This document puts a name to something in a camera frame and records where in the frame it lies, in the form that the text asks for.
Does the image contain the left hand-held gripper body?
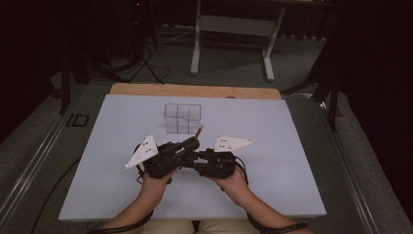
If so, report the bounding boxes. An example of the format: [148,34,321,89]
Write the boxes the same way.
[125,134,186,180]

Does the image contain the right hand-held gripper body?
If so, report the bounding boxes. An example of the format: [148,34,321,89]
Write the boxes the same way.
[194,135,254,179]

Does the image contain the clear acrylic compartment organizer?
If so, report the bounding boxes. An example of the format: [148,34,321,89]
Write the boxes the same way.
[163,102,203,136]

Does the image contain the person's left hand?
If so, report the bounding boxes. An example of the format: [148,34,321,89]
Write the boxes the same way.
[141,168,179,200]

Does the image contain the person's right hand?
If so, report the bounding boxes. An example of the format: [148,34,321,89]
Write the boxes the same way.
[209,165,250,209]

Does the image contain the wooden table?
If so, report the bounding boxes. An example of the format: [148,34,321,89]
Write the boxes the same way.
[109,82,282,100]

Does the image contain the white board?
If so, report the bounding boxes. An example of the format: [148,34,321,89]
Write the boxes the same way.
[57,94,327,222]

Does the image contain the person's left leg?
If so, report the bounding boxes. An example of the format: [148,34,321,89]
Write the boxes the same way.
[141,219,196,234]

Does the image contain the person's leg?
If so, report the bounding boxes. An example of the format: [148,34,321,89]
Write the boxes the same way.
[196,218,261,234]
[141,219,196,234]

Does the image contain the person's right leg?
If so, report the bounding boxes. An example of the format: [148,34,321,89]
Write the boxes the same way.
[196,218,261,234]

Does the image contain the black floor socket plate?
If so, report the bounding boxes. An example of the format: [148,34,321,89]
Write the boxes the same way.
[65,113,91,128]

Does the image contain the black metal stand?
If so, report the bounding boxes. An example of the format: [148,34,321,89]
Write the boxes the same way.
[281,42,342,133]
[58,48,72,115]

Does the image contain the white metal stand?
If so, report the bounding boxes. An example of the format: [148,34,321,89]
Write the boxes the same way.
[189,0,287,83]

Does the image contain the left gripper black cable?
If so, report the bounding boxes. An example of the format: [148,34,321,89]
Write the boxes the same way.
[30,142,156,234]

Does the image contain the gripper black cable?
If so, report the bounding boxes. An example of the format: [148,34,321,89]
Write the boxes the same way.
[234,155,309,234]
[30,142,156,234]

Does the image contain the black cables on floor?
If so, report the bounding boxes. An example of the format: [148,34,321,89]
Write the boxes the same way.
[81,19,171,86]

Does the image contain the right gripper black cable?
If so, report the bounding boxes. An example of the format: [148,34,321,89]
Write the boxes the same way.
[234,155,309,234]

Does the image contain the aluminium floor rail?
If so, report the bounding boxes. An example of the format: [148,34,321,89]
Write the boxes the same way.
[0,85,89,225]
[300,92,382,234]

